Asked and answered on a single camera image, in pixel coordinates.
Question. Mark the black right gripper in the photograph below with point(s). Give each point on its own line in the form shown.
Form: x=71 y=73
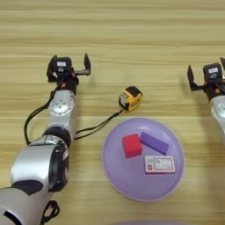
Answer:
x=215 y=89

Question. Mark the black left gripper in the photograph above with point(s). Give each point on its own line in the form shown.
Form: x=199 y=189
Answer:
x=68 y=83

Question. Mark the yellow black tape measure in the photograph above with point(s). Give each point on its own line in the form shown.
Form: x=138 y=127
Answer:
x=132 y=99

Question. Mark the red foam cube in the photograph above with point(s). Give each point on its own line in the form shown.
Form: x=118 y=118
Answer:
x=132 y=146

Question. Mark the white red card box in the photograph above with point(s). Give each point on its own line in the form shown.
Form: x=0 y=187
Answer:
x=160 y=164

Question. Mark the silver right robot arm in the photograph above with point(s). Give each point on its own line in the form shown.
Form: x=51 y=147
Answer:
x=219 y=112

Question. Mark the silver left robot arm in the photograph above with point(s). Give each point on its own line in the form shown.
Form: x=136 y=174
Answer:
x=55 y=123

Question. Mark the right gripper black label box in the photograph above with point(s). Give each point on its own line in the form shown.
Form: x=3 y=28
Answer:
x=213 y=71

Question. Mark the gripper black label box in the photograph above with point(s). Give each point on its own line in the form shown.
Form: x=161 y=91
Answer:
x=213 y=71
x=62 y=65

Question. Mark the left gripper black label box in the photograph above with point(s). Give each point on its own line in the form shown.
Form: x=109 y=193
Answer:
x=62 y=65

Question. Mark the purple rectangular block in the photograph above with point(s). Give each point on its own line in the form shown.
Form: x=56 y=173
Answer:
x=154 y=143

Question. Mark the purple round plate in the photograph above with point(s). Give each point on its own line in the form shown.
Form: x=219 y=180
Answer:
x=132 y=181

